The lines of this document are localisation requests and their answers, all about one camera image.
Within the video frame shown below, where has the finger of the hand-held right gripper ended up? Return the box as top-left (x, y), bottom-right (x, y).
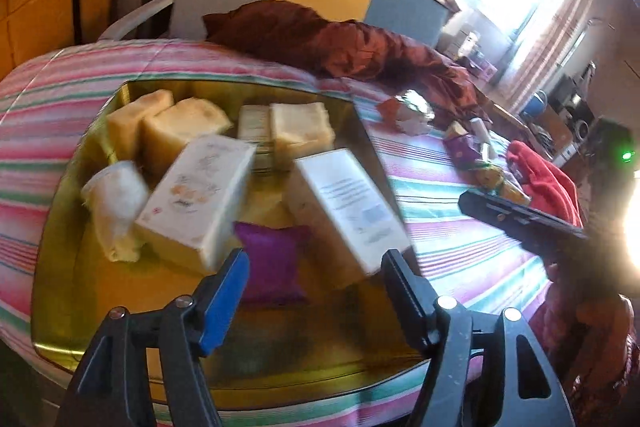
top-left (458, 189), bottom-right (590, 259)

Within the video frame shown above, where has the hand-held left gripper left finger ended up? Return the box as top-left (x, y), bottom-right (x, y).
top-left (57, 247), bottom-right (251, 427)

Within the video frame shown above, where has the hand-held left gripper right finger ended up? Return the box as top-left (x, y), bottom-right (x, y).
top-left (380, 249), bottom-right (576, 427)

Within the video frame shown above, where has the yellow green box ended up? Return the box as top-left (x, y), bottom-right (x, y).
top-left (502, 182), bottom-right (534, 206)

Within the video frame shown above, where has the purple packet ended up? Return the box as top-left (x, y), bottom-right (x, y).
top-left (444, 122), bottom-right (484, 168)
top-left (232, 221), bottom-right (314, 306)

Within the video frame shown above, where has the gold box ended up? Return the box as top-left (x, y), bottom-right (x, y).
top-left (30, 79), bottom-right (437, 399)

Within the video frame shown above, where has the white printed box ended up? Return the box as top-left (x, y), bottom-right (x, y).
top-left (135, 136), bottom-right (257, 274)

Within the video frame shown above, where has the white labelled box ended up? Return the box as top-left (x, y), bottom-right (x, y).
top-left (285, 148), bottom-right (414, 291)

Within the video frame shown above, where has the white cake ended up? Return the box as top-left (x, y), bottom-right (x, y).
top-left (81, 160), bottom-right (151, 264)

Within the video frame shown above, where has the silver orange snack packet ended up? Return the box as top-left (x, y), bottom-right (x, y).
top-left (377, 89), bottom-right (437, 136)

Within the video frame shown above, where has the green striped small box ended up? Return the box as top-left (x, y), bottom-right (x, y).
top-left (237, 104), bottom-right (274, 174)

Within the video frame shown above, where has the yellow cake block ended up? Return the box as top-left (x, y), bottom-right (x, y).
top-left (141, 98), bottom-right (234, 180)
top-left (106, 89), bottom-right (175, 158)
top-left (270, 102), bottom-right (337, 170)

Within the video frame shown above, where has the person's right forearm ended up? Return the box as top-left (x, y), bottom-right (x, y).
top-left (530, 297), bottom-right (640, 427)

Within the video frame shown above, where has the person's right hand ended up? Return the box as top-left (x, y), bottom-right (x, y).
top-left (547, 257), bottom-right (634, 359)

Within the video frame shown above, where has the red cloth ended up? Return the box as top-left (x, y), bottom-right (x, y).
top-left (505, 141), bottom-right (584, 228)

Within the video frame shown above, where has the striped pink green blanket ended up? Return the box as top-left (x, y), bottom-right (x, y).
top-left (0, 39), bottom-right (566, 423)

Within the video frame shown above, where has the cardboard box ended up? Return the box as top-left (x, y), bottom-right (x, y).
top-left (537, 104), bottom-right (576, 158)

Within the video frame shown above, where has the black stereo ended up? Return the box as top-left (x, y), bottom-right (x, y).
top-left (547, 62), bottom-right (599, 138)

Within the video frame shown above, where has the blue container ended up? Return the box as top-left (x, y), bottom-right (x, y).
top-left (520, 91), bottom-right (549, 118)

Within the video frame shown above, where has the wooden desk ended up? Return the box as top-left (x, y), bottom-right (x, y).
top-left (470, 77), bottom-right (532, 134)

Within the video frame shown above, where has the dark brown-red cloth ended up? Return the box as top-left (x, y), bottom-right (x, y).
top-left (202, 0), bottom-right (493, 128)

